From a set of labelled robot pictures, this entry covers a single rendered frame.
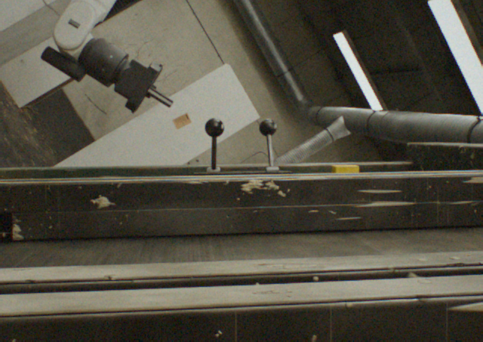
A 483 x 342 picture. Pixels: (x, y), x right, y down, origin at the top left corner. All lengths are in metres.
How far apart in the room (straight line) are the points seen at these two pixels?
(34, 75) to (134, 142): 1.74
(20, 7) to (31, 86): 2.75
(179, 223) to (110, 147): 4.09
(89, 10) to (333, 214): 0.73
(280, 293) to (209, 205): 0.46
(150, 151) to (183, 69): 4.53
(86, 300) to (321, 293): 0.08
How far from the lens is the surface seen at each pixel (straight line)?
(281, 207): 0.66
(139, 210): 0.65
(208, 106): 4.70
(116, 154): 4.73
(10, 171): 1.33
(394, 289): 0.20
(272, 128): 1.09
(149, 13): 9.19
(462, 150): 1.19
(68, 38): 1.16
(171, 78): 9.09
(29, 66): 6.04
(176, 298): 0.19
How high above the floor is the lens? 1.39
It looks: 4 degrees up
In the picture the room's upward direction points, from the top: 58 degrees clockwise
